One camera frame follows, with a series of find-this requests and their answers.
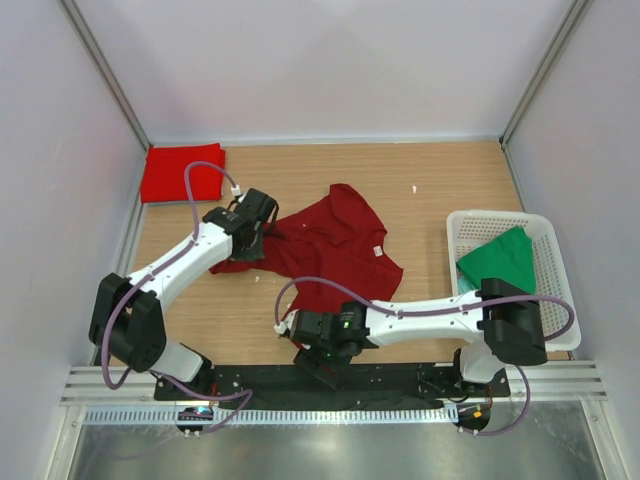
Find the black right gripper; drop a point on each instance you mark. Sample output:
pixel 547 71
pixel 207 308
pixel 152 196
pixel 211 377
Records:
pixel 318 364

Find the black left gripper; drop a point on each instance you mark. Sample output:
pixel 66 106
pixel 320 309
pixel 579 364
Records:
pixel 250 245

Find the dark red t shirt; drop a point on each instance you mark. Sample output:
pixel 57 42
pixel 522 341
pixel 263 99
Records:
pixel 339 238

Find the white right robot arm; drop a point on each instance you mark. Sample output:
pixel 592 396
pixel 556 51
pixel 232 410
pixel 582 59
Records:
pixel 499 323

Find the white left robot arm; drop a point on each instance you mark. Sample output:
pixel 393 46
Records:
pixel 128 316

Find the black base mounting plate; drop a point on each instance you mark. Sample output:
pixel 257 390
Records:
pixel 363 387

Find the folded bright red t shirt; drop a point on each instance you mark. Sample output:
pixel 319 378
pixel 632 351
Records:
pixel 163 178

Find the light teal t shirt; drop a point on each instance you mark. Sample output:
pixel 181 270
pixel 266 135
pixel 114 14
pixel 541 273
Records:
pixel 464 285

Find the white plastic basket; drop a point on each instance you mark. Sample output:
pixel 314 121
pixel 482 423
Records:
pixel 470 229

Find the green t shirt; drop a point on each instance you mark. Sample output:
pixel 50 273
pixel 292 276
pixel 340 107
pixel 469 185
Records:
pixel 508 257

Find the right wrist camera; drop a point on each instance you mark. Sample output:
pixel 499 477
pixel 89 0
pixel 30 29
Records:
pixel 282 328

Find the white slotted cable duct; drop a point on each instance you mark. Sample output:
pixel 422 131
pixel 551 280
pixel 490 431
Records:
pixel 184 416

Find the aluminium frame rail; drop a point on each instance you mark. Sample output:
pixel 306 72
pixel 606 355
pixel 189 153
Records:
pixel 554 381

